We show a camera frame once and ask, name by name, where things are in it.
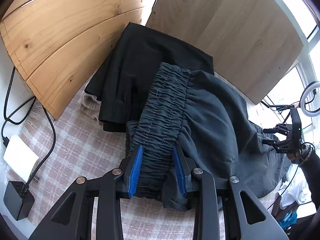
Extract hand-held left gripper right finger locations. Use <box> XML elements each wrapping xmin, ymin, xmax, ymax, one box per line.
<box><xmin>172</xmin><ymin>145</ymin><xmax>288</xmax><ymax>240</ymax></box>

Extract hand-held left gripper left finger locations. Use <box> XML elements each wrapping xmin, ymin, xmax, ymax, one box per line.
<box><xmin>28</xmin><ymin>145</ymin><xmax>144</xmax><ymax>240</ymax></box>

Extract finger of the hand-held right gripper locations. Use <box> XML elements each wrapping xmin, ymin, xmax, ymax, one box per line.
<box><xmin>263</xmin><ymin>123</ymin><xmax>292</xmax><ymax>135</ymax></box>
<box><xmin>263</xmin><ymin>139</ymin><xmax>292</xmax><ymax>154</ymax></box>

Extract dark grey pants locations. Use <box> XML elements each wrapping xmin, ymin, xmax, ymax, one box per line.
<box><xmin>124</xmin><ymin>62</ymin><xmax>293</xmax><ymax>212</ymax></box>

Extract person's right forearm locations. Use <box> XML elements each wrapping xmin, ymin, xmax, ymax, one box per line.
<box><xmin>299</xmin><ymin>142</ymin><xmax>320</xmax><ymax>220</ymax></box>

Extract person's right hand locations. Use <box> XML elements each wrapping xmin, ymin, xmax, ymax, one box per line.
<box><xmin>286</xmin><ymin>149</ymin><xmax>305</xmax><ymax>165</ymax></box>

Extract black tripod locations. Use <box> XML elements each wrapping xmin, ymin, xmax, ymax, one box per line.
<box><xmin>267</xmin><ymin>101</ymin><xmax>300</xmax><ymax>125</ymax></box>

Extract white cloth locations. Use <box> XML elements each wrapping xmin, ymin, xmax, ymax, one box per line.
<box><xmin>276</xmin><ymin>172</ymin><xmax>315</xmax><ymax>210</ymax></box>

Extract pink plaid bed sheet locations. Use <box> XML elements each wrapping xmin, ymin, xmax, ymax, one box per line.
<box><xmin>5</xmin><ymin>70</ymin><xmax>288</xmax><ymax>240</ymax></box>

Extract blue plastic bag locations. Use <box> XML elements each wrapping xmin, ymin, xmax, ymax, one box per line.
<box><xmin>279</xmin><ymin>211</ymin><xmax>298</xmax><ymax>229</ymax></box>

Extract cream knitted sweater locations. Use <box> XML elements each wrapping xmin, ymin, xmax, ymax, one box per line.
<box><xmin>76</xmin><ymin>90</ymin><xmax>103</xmax><ymax>121</ymax></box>

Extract light oak headboard panel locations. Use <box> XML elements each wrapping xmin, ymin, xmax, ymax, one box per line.
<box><xmin>145</xmin><ymin>0</ymin><xmax>308</xmax><ymax>105</ymax></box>

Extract white power adapter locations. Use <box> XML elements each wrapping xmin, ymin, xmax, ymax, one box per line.
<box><xmin>3</xmin><ymin>135</ymin><xmax>40</xmax><ymax>183</ymax></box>

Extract black power adapter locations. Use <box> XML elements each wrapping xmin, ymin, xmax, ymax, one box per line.
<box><xmin>3</xmin><ymin>181</ymin><xmax>35</xmax><ymax>221</ymax></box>

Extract black pants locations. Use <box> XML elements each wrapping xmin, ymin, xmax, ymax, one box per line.
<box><xmin>84</xmin><ymin>22</ymin><xmax>215</xmax><ymax>133</ymax></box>

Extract pine wood board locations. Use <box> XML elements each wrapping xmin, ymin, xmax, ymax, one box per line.
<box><xmin>0</xmin><ymin>0</ymin><xmax>163</xmax><ymax>120</ymax></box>

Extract white ring light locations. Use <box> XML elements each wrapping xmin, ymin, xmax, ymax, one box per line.
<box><xmin>300</xmin><ymin>80</ymin><xmax>320</xmax><ymax>118</ymax></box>

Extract black cable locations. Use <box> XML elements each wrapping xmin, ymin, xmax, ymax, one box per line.
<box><xmin>24</xmin><ymin>105</ymin><xmax>56</xmax><ymax>193</ymax></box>
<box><xmin>1</xmin><ymin>66</ymin><xmax>37</xmax><ymax>147</ymax></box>

